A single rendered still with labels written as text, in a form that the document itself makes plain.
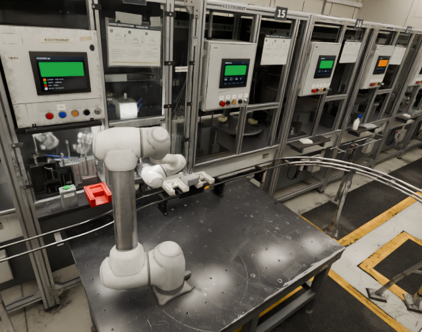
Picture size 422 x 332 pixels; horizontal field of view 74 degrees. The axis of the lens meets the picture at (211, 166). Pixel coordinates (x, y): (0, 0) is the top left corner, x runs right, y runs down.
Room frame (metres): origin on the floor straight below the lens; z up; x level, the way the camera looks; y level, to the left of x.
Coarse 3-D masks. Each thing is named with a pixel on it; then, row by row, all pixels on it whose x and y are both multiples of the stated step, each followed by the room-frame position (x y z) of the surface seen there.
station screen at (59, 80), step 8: (40, 72) 1.33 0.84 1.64; (40, 80) 1.32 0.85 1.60; (48, 80) 1.34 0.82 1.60; (56, 80) 1.36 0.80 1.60; (64, 80) 1.38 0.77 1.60; (72, 80) 1.41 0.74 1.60; (80, 80) 1.43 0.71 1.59; (48, 88) 1.34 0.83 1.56; (56, 88) 1.36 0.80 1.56; (64, 88) 1.38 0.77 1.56; (72, 88) 1.40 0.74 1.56; (80, 88) 1.43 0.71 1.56
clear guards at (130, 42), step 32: (160, 0) 1.74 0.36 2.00; (128, 32) 1.62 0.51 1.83; (160, 32) 1.74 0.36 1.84; (192, 32) 1.87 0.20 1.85; (128, 64) 1.62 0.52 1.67; (160, 64) 1.74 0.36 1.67; (128, 96) 1.61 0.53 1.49; (160, 96) 1.74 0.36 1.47; (96, 128) 1.49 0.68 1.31; (32, 160) 1.28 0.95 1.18; (64, 160) 1.37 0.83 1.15; (96, 160) 1.48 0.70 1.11; (32, 192) 1.26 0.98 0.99
